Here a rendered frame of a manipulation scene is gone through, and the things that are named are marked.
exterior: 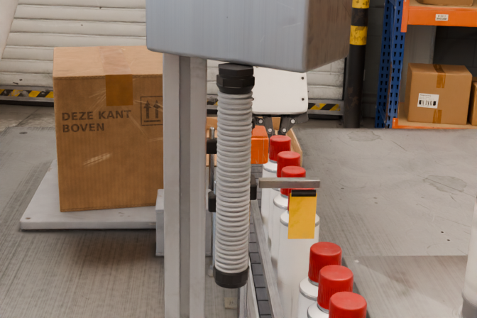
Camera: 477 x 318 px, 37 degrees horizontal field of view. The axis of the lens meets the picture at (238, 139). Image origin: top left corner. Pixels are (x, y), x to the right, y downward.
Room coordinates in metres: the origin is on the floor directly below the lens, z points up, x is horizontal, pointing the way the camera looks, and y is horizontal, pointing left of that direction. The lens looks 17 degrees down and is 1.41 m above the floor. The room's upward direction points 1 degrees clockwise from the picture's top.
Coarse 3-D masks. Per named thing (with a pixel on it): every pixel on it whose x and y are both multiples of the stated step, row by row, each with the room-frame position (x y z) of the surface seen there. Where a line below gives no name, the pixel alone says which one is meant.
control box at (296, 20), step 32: (160, 0) 0.66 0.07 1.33; (192, 0) 0.65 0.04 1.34; (224, 0) 0.63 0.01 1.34; (256, 0) 0.61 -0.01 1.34; (288, 0) 0.60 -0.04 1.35; (320, 0) 0.61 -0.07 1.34; (160, 32) 0.66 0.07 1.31; (192, 32) 0.65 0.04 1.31; (224, 32) 0.63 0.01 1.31; (256, 32) 0.61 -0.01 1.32; (288, 32) 0.60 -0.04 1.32; (320, 32) 0.61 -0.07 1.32; (256, 64) 0.61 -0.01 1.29; (288, 64) 0.60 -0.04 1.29; (320, 64) 0.61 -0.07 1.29
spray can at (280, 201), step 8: (288, 168) 0.92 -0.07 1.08; (296, 168) 0.92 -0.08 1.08; (288, 176) 0.90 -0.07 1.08; (296, 176) 0.90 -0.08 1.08; (304, 176) 0.90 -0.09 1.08; (280, 192) 0.91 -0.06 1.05; (280, 200) 0.90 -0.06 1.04; (280, 208) 0.89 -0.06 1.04; (272, 232) 0.91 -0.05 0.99; (272, 240) 0.91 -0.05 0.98; (272, 248) 0.91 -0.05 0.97; (272, 256) 0.91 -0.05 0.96; (272, 264) 0.90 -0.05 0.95
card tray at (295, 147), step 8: (208, 120) 1.92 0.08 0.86; (216, 120) 1.92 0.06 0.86; (272, 120) 1.93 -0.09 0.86; (208, 128) 1.92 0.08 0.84; (216, 128) 1.92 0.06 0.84; (208, 136) 1.86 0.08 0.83; (216, 136) 1.86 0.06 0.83; (288, 136) 1.86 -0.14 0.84; (296, 144) 1.72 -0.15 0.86; (296, 152) 1.71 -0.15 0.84; (208, 160) 1.66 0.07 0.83
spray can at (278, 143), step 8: (272, 136) 1.06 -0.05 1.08; (280, 136) 1.06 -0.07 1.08; (272, 144) 1.04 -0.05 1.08; (280, 144) 1.04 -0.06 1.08; (288, 144) 1.04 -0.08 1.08; (272, 152) 1.04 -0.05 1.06; (272, 160) 1.04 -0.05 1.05; (264, 168) 1.04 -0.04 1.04; (272, 168) 1.03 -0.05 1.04; (264, 176) 1.04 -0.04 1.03; (272, 176) 1.03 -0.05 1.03; (264, 192) 1.04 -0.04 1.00; (264, 200) 1.04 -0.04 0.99; (264, 208) 1.04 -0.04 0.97; (264, 216) 1.04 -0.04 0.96; (264, 224) 1.04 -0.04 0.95
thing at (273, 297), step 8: (256, 200) 1.10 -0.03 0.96; (256, 208) 1.07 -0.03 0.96; (256, 216) 1.03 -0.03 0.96; (256, 224) 1.00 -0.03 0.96; (256, 232) 0.98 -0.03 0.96; (264, 232) 0.98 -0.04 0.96; (256, 240) 0.97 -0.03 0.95; (264, 240) 0.95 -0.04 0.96; (264, 248) 0.92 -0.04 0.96; (264, 256) 0.90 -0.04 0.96; (264, 264) 0.87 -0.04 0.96; (264, 272) 0.86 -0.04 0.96; (272, 272) 0.85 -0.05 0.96; (272, 280) 0.83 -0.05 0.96; (272, 288) 0.81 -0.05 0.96; (272, 296) 0.79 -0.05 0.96; (272, 304) 0.77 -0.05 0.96; (280, 304) 0.77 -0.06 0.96; (272, 312) 0.76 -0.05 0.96; (280, 312) 0.75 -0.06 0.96
